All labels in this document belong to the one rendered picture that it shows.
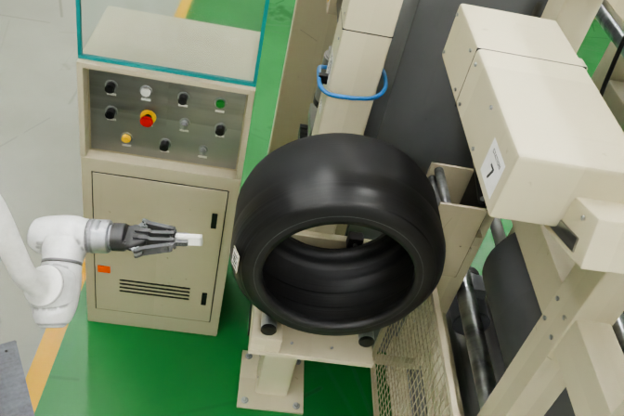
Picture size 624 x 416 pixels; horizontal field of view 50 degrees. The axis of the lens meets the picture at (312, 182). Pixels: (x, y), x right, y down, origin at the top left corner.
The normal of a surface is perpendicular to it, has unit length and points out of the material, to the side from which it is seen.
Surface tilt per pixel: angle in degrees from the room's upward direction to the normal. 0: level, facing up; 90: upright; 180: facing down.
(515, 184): 90
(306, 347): 0
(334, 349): 0
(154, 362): 0
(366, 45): 90
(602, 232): 72
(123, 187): 90
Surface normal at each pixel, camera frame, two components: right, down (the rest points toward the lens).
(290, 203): -0.35, -0.07
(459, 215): 0.00, 0.64
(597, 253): 0.05, 0.37
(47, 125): 0.18, -0.75
